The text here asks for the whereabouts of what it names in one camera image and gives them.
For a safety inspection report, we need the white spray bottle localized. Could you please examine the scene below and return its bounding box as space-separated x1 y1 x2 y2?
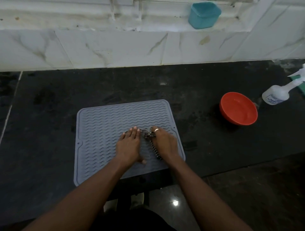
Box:
262 64 305 106

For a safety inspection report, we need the teal cloth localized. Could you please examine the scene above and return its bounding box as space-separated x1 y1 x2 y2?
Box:
288 74 305 96

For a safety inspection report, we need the blue plastic container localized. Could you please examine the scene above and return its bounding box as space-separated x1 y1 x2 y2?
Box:
188 2 222 30

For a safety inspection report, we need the person's right hand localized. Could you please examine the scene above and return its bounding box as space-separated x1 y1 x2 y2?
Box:
151 126 181 163

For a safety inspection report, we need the person's black clothing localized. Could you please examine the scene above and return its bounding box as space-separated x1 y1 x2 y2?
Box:
89 208 177 231

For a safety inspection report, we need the black and silver metal chain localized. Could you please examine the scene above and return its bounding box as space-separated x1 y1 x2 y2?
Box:
125 128 163 160

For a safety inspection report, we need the person's left hand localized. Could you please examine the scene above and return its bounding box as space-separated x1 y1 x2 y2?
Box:
115 126 147 167

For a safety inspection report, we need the grey ribbed silicone mat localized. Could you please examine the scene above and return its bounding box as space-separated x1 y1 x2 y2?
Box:
73 99 186 187

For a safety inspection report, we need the person's right forearm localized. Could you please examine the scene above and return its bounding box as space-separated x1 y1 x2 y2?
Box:
166 156 253 231

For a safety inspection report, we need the person's left forearm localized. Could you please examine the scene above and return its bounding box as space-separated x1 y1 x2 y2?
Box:
23 158 141 231

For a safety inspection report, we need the red plastic bowl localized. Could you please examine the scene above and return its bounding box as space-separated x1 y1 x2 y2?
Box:
219 92 258 126

